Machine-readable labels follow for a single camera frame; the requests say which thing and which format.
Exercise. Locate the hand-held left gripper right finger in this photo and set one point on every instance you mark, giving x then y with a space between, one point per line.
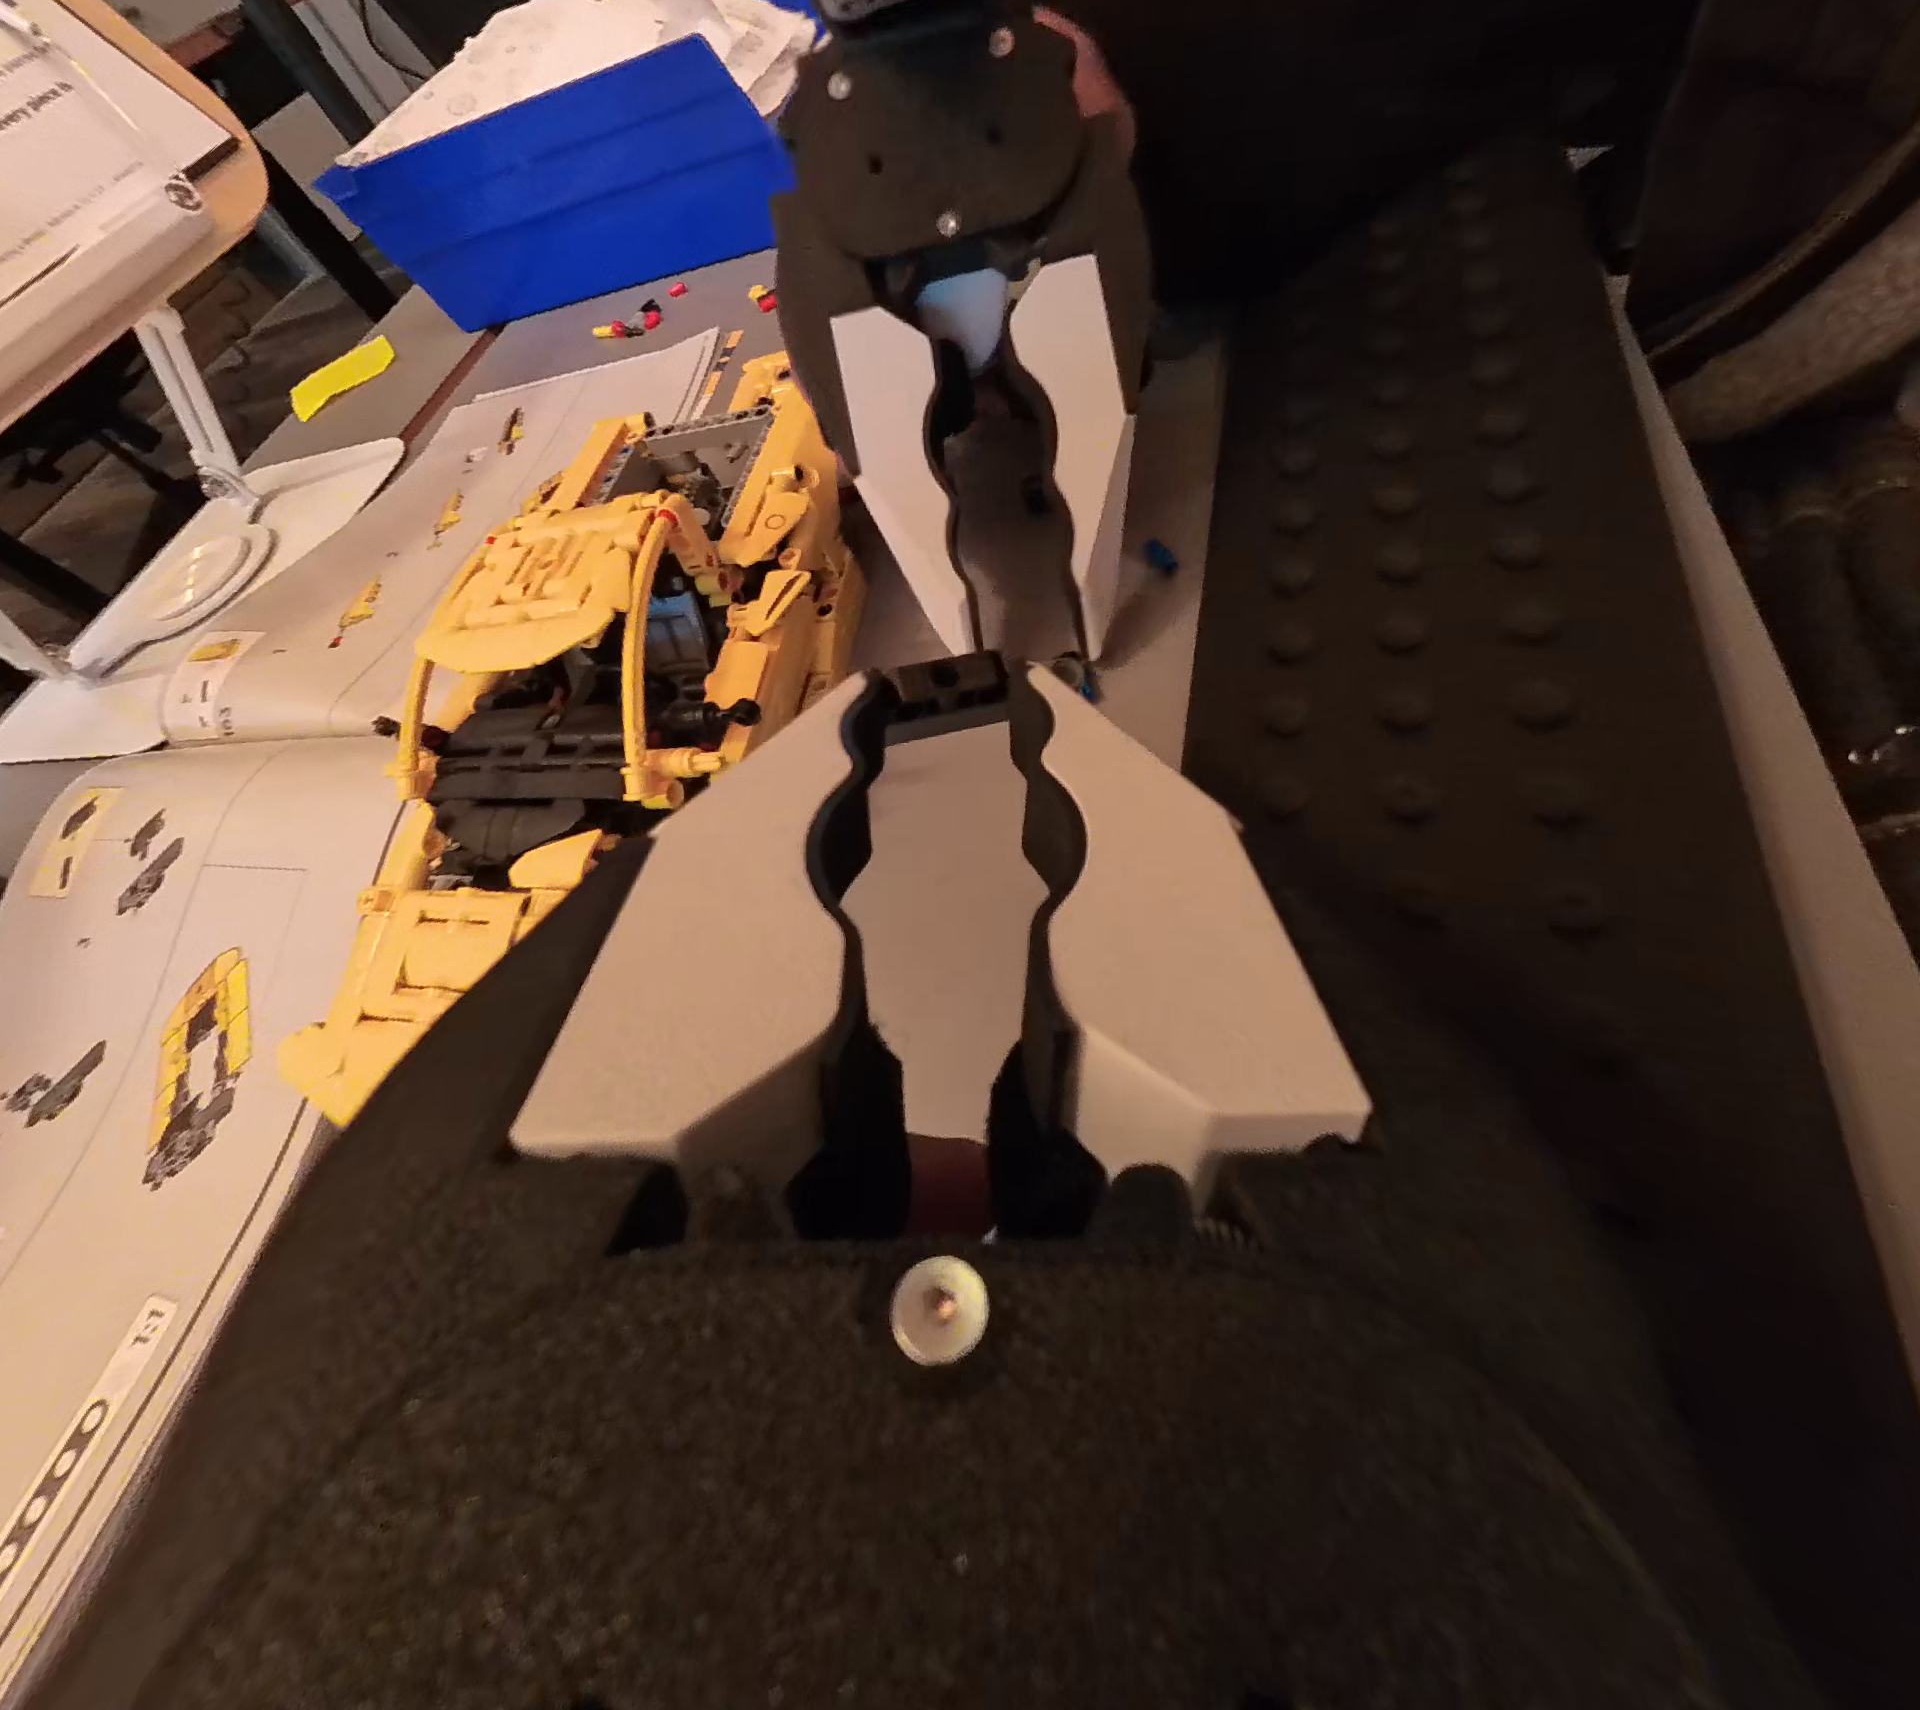
1186 993

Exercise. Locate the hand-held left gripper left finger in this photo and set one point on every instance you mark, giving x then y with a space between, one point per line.
702 993

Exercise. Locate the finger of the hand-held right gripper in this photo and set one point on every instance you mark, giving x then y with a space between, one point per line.
1088 420
890 450

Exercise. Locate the person's right forearm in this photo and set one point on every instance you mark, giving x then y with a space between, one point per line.
1350 17

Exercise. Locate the person's right hand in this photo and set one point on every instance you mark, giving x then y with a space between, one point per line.
1088 78

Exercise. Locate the blue brick pin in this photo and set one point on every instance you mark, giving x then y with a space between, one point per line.
1155 556

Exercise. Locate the scattered small brick pins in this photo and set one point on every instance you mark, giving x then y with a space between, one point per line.
640 314

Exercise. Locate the blue plastic bin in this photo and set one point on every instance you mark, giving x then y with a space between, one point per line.
569 197

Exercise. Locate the black studded mat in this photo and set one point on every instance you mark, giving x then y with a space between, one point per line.
1424 688

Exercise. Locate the yellow toy brick car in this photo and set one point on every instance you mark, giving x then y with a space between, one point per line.
525 572

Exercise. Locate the pile of white paper bags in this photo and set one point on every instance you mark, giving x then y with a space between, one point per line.
525 45

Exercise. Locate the yellow paper strip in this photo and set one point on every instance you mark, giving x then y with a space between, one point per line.
343 378

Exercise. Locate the open instruction booklet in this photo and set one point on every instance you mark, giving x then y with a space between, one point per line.
135 1138

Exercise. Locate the white articulated stand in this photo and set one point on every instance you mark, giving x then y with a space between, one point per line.
209 572

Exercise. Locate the brown fleece-lined jacket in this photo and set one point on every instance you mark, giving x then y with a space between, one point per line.
1799 93

